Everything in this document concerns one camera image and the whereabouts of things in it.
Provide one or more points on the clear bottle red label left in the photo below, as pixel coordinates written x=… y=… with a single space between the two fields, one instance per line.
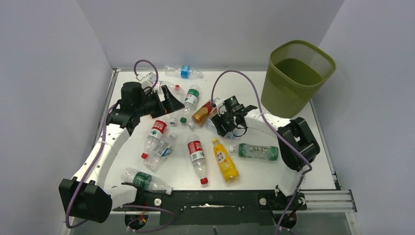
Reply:
x=154 y=136

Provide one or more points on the green mesh waste bin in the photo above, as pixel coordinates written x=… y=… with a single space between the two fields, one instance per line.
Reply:
x=296 y=71

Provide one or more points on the aluminium frame rail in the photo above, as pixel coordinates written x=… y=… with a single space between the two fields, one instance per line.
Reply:
x=329 y=212

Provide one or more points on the green tea bottle white cap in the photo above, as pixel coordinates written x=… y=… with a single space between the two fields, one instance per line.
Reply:
x=259 y=152

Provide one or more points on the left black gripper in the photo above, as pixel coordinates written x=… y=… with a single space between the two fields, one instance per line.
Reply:
x=169 y=105

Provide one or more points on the clear bottle blue label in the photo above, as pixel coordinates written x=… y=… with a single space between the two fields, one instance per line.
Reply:
x=183 y=71

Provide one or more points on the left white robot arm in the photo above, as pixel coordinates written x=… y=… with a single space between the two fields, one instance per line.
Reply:
x=83 y=195

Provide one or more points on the clear bottle red cap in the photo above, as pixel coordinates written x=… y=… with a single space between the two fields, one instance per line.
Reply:
x=197 y=158

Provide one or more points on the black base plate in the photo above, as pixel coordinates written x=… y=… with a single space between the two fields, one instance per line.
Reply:
x=214 y=207

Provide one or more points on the crushed clear bottle white cap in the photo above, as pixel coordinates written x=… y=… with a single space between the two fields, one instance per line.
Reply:
x=160 y=152

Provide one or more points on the yellow honey pomelo drink bottle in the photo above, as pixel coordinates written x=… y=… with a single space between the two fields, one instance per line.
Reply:
x=225 y=163

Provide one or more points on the clear water bottle blue cap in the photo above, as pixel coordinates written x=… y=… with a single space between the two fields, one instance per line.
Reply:
x=210 y=126

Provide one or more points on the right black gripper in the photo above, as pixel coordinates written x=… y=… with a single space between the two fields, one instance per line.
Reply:
x=219 y=119

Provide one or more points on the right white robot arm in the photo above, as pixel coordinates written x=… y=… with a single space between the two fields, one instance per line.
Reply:
x=297 y=145

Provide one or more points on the amber tea bottle red label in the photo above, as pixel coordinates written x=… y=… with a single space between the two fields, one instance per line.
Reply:
x=200 y=117

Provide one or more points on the clear bottle red label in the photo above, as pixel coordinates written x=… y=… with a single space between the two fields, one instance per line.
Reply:
x=173 y=88
x=154 y=136

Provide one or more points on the clear bottle red label top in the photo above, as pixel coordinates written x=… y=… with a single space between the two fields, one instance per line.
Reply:
x=173 y=88

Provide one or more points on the clear bottle dark green label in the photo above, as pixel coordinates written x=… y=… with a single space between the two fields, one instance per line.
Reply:
x=146 y=181

